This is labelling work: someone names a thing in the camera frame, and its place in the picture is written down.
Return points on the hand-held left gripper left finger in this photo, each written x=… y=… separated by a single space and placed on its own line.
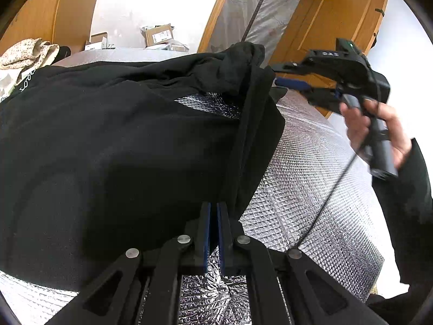
x=207 y=237

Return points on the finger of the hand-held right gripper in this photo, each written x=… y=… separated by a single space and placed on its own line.
x=291 y=83
x=287 y=67

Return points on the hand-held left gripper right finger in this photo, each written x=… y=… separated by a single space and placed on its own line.
x=221 y=237

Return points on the black pants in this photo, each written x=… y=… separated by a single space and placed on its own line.
x=101 y=159

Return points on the person's right forearm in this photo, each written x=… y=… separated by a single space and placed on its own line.
x=412 y=210

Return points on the person's right hand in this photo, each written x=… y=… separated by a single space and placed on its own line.
x=353 y=125

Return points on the clear plastic curtain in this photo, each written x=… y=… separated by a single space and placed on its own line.
x=270 y=17

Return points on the wooden door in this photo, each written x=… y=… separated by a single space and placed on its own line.
x=338 y=13

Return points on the silver foil mat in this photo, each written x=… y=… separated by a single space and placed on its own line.
x=304 y=193

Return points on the pile of plastic packets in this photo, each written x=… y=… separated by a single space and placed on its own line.
x=176 y=46

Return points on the brown cardboard box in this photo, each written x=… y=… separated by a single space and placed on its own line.
x=160 y=35

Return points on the small white box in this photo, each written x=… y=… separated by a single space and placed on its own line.
x=96 y=42

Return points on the black bundle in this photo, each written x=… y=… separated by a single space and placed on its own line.
x=62 y=54

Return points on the wooden wardrobe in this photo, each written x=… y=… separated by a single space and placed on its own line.
x=50 y=6

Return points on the beige floral blanket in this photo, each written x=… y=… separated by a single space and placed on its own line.
x=27 y=50

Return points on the wooden door frame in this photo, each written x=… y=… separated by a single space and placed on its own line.
x=216 y=17

